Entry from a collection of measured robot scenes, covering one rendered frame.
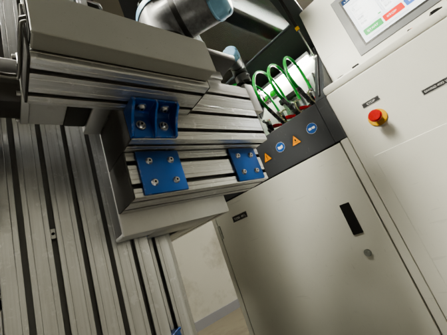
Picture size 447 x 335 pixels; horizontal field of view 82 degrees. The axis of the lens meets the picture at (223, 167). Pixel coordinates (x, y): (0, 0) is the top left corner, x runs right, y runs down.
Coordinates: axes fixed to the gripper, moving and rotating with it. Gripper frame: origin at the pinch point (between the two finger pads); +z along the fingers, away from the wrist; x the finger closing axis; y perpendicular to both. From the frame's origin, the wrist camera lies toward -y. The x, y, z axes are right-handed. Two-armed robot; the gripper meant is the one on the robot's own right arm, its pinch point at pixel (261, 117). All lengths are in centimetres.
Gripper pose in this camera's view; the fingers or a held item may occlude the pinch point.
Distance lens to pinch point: 134.1
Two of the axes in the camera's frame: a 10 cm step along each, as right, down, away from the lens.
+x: 6.7, -4.4, -5.9
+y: -6.6, 0.0, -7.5
